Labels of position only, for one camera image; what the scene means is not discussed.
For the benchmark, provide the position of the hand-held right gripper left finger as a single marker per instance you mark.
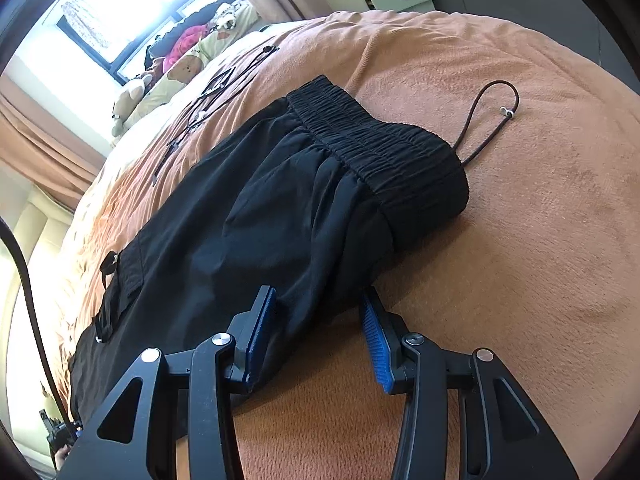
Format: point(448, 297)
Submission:
point(262, 320)

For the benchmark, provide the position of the pink cloth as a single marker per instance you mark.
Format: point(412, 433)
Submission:
point(187, 40)

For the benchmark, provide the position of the dark clothes pile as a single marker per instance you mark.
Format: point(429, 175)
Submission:
point(160, 40)

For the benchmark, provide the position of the orange fleece blanket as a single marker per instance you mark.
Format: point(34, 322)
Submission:
point(500, 260)

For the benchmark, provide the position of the spotted dog plush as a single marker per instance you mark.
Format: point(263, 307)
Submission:
point(227, 17)

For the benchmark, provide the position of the cream padded furniture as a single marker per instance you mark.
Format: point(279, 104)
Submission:
point(40, 240)

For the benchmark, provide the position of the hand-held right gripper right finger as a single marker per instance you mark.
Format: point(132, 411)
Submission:
point(375, 330)

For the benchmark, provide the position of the black pants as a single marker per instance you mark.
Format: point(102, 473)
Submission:
point(250, 210)

